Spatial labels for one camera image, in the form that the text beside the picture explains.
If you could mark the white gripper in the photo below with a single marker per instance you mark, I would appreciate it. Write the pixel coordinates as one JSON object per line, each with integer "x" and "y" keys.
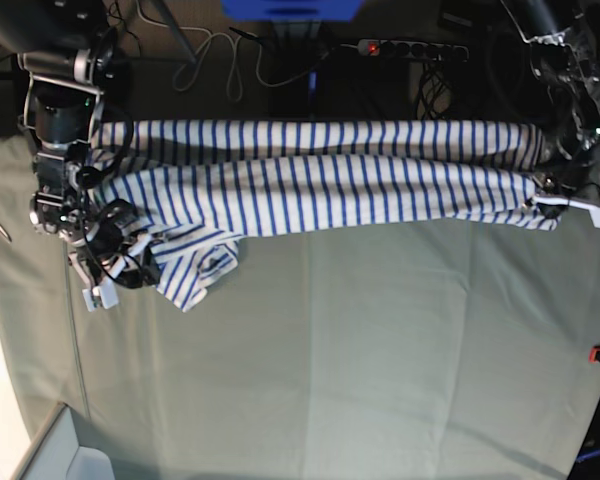
{"x": 554, "y": 194}
{"x": 130, "y": 266}

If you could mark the blue white striped t-shirt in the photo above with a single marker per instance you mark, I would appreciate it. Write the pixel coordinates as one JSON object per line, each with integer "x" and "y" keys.
{"x": 201, "y": 186}

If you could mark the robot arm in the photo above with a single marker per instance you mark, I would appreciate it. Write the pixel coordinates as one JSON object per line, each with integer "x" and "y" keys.
{"x": 78, "y": 141}
{"x": 562, "y": 54}

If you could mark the green table cloth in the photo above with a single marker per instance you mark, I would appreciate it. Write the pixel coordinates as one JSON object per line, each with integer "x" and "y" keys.
{"x": 442, "y": 350}

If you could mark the white bin at lower left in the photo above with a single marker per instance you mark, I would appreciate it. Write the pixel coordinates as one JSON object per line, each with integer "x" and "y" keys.
{"x": 56, "y": 453}

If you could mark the black power strip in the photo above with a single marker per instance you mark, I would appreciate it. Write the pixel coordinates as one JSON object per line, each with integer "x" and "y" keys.
{"x": 412, "y": 50}

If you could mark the blue box on stand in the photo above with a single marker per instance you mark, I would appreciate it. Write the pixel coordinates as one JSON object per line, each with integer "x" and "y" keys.
{"x": 291, "y": 10}

